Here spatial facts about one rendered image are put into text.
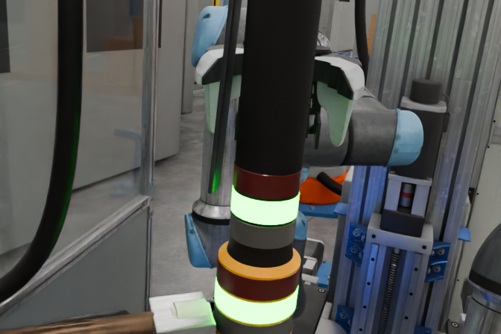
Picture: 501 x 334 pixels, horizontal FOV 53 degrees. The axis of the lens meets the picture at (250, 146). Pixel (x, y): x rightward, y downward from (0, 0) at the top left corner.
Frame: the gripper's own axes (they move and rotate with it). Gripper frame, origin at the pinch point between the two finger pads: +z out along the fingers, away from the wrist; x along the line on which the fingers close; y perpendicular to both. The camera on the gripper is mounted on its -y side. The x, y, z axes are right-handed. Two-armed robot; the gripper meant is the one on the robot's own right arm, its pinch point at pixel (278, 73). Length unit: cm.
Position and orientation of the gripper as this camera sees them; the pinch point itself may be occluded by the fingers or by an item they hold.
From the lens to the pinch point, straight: 31.5
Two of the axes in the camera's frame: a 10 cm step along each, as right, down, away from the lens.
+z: -1.1, 2.8, -9.5
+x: -9.9, -1.1, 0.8
